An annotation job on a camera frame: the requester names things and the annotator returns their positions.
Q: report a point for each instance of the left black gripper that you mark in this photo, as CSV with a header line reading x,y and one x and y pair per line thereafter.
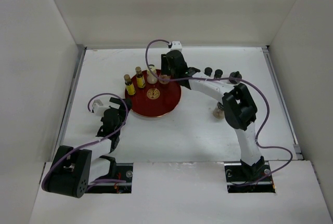
x,y
122,108

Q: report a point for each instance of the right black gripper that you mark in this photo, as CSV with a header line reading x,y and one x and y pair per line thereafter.
x,y
165,63

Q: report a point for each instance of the pink lid spice jar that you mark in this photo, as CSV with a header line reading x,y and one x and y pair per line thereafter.
x,y
164,79

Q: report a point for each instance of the cream squeeze bottle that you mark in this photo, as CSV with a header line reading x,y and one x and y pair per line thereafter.
x,y
151,74

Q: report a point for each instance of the yellow label bottle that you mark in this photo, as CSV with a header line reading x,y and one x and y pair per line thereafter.
x,y
140,78
129,85

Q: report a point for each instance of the yellow label bottle front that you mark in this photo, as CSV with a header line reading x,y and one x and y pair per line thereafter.
x,y
129,85

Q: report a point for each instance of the black cap spice jar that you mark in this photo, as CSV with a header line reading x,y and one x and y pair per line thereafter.
x,y
218,73
208,71

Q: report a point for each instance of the dark lid nut jar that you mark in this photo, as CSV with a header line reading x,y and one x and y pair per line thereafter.
x,y
218,112

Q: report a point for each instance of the black grinder top jar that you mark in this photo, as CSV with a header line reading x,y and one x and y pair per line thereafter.
x,y
235,77

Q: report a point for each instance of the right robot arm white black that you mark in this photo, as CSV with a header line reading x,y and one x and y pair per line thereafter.
x,y
236,100

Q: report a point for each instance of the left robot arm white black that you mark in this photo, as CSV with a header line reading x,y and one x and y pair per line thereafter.
x,y
89,168

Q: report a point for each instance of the red round tray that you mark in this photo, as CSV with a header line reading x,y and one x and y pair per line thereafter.
x,y
154,100

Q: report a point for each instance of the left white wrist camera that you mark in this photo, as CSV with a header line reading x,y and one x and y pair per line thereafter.
x,y
98,108

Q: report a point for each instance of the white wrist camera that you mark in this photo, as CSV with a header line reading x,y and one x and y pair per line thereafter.
x,y
98,108
175,45

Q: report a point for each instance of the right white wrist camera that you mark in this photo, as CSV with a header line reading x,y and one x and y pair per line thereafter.
x,y
175,45

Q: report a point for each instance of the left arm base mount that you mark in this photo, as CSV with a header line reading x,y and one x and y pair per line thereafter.
x,y
108,176

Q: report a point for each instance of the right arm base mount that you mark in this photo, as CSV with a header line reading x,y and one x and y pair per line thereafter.
x,y
238,182

